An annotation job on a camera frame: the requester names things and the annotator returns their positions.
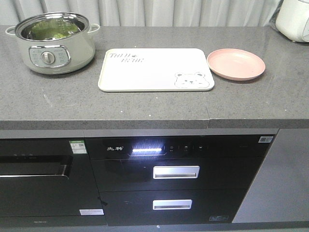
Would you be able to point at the cream bear serving tray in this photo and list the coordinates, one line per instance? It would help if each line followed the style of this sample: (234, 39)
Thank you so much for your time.
(155, 69)

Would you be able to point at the pink round plate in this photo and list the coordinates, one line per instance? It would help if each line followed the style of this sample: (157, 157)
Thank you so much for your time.
(235, 64)

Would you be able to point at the green lettuce leaf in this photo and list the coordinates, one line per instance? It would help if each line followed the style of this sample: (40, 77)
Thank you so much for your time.
(52, 30)

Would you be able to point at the black drawer sterilizer cabinet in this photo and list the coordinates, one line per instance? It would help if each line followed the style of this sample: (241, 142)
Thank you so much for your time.
(191, 179)

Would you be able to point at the green electric cooking pot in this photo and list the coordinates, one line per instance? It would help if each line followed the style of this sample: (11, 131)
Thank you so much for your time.
(56, 56)

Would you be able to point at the grey cabinet door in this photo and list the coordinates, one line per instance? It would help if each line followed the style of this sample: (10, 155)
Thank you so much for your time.
(280, 190)

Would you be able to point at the white blender appliance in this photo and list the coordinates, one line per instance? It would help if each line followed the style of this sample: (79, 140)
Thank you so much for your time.
(293, 20)

